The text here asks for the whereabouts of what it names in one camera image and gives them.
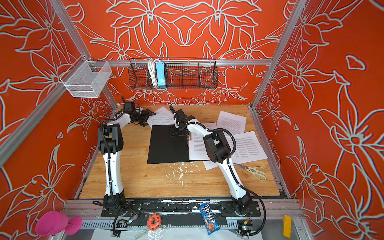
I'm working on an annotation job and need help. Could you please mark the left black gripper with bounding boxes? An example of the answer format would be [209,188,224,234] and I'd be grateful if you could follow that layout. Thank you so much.
[133,109,155,127]

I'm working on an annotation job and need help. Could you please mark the blue folder black inside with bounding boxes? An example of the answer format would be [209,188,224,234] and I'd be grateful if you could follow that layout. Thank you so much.
[146,124,225,165]

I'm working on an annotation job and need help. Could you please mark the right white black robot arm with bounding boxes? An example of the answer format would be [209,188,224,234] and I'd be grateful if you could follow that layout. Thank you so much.
[169,106,267,237]

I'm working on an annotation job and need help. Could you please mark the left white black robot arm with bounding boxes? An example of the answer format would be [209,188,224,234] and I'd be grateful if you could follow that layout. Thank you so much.
[98,101,156,217]

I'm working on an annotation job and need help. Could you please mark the blue white box in basket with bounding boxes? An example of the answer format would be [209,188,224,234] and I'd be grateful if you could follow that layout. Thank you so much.
[156,62,166,88]

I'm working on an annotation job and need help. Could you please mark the clear plastic bin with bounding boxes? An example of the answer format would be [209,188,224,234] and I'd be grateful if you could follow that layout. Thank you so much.
[60,60,112,98]

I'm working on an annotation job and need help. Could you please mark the white scissors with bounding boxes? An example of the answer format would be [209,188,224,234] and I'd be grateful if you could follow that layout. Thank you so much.
[245,166,267,182]

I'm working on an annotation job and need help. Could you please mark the red donut toy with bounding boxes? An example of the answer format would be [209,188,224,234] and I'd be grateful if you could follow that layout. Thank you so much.
[147,213,162,231]

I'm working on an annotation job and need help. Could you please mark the blue m&m's candy bag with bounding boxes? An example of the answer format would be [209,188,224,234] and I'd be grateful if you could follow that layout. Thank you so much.
[199,203,220,235]

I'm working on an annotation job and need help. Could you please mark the pink plastic goblet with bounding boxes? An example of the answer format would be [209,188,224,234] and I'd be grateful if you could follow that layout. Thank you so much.
[35,211,83,236]

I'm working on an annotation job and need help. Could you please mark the yellow block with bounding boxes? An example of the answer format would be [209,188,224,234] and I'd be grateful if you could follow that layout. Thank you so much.
[283,215,292,239]

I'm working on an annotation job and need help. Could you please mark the black wire basket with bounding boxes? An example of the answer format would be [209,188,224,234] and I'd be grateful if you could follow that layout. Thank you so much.
[128,58,219,90]

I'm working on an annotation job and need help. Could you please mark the white cable in basket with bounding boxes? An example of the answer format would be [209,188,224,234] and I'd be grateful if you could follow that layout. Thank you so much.
[147,59,160,88]

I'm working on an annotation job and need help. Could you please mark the small circuit board with wires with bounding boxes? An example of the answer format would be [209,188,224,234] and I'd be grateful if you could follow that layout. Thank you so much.
[238,218,254,237]

